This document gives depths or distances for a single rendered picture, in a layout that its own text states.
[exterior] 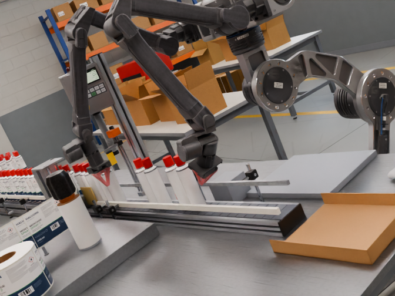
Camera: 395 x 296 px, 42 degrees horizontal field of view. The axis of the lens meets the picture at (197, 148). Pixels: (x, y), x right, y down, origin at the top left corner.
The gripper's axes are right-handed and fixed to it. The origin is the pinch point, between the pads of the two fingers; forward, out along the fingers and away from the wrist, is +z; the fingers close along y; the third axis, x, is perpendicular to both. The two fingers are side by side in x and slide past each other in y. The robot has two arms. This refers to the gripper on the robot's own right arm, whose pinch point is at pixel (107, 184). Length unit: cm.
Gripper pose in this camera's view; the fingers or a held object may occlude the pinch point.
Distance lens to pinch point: 212.1
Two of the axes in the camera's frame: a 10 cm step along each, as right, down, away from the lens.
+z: 4.0, 8.9, 2.3
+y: 6.1, -0.7, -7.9
